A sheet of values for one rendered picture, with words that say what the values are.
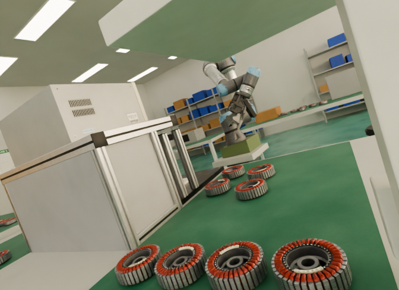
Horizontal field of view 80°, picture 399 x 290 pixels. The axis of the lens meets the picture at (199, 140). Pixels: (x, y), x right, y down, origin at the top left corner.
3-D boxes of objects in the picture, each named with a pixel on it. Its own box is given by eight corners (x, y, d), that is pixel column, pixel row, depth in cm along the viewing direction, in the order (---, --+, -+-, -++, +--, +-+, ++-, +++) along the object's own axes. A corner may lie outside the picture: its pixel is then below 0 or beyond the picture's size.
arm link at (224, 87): (195, 59, 173) (218, 85, 135) (209, 53, 174) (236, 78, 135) (200, 73, 180) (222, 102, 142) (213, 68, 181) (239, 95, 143)
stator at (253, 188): (231, 201, 83) (227, 191, 83) (247, 188, 91) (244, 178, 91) (257, 201, 75) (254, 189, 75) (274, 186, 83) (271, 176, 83)
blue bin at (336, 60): (331, 69, 631) (328, 59, 630) (343, 65, 618) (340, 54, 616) (332, 68, 595) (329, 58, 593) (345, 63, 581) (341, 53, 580)
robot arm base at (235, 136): (233, 142, 185) (227, 131, 185) (249, 136, 176) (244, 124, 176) (223, 147, 173) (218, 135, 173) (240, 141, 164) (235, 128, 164)
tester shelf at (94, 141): (89, 157, 142) (86, 149, 141) (179, 124, 107) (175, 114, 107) (2, 185, 104) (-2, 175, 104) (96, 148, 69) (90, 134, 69)
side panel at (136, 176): (177, 208, 97) (150, 132, 95) (183, 207, 95) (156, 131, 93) (127, 250, 73) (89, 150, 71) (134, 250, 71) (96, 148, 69)
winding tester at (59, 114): (94, 146, 133) (81, 111, 132) (149, 124, 111) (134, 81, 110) (15, 169, 100) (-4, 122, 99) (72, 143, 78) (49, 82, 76)
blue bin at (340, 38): (329, 49, 624) (327, 41, 623) (345, 43, 606) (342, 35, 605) (329, 47, 588) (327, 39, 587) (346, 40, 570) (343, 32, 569)
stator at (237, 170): (234, 172, 123) (232, 164, 122) (250, 171, 113) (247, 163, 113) (218, 180, 116) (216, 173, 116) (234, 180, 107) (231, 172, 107)
